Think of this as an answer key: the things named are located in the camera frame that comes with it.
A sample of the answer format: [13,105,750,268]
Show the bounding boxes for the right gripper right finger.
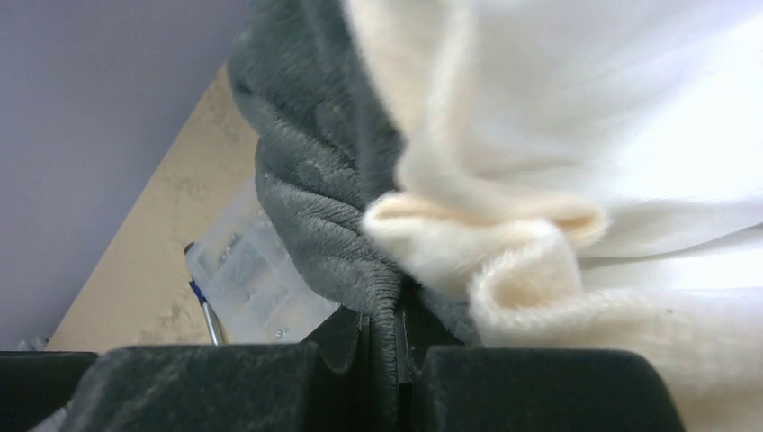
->
[398,291,685,431]

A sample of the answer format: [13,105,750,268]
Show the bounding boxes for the black claw hammer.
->
[188,276,228,346]

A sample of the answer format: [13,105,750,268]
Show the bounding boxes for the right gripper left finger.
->
[63,309,368,431]

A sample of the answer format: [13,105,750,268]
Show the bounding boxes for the grey cream ruffled pillowcase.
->
[228,1,762,431]

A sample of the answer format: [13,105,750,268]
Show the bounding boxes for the clear plastic organizer box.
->
[185,180,339,344]

